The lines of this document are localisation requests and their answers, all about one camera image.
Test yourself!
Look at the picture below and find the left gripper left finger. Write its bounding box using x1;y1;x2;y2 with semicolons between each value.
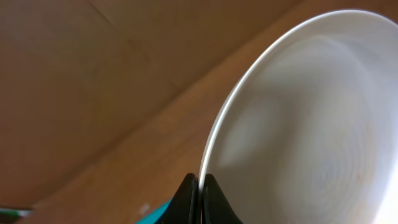
155;173;198;224

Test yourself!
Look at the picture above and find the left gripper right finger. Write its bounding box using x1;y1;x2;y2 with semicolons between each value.
201;174;243;224

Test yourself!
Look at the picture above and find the white plate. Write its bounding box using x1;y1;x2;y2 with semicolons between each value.
199;10;397;223

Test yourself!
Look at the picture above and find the teal plastic tray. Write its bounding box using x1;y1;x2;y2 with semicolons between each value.
136;200;171;224

